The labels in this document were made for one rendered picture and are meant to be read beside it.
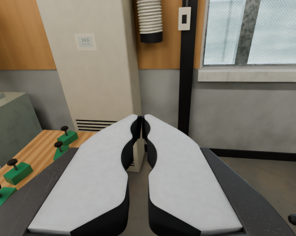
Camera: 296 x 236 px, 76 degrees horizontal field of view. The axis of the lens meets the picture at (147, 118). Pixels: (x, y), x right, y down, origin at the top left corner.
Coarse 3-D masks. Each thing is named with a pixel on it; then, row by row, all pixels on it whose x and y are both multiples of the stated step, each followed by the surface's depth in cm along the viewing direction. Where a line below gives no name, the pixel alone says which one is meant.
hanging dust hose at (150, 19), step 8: (144, 0) 111; (152, 0) 110; (160, 0) 115; (144, 8) 113; (152, 8) 113; (144, 16) 116; (152, 16) 115; (160, 16) 118; (144, 24) 117; (152, 24) 117; (160, 24) 120; (144, 32) 120; (152, 32) 119; (160, 32) 122; (144, 40) 123; (152, 40) 121; (160, 40) 124
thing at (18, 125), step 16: (0, 96) 153; (16, 96) 156; (0, 112) 141; (16, 112) 154; (32, 112) 170; (0, 128) 142; (16, 128) 155; (32, 128) 171; (0, 144) 143; (16, 144) 156; (0, 160) 143
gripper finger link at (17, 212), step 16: (64, 160) 8; (48, 176) 7; (16, 192) 7; (32, 192) 7; (48, 192) 7; (0, 208) 6; (16, 208) 6; (32, 208) 6; (0, 224) 6; (16, 224) 6
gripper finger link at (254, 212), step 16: (208, 160) 8; (224, 176) 7; (224, 192) 7; (240, 192) 7; (256, 192) 7; (240, 208) 6; (256, 208) 6; (272, 208) 6; (256, 224) 6; (272, 224) 6
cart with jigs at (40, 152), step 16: (64, 128) 121; (32, 144) 127; (48, 144) 126; (64, 144) 122; (80, 144) 125; (16, 160) 98; (32, 160) 114; (48, 160) 113; (0, 176) 104; (16, 176) 97; (32, 176) 103; (0, 192) 88
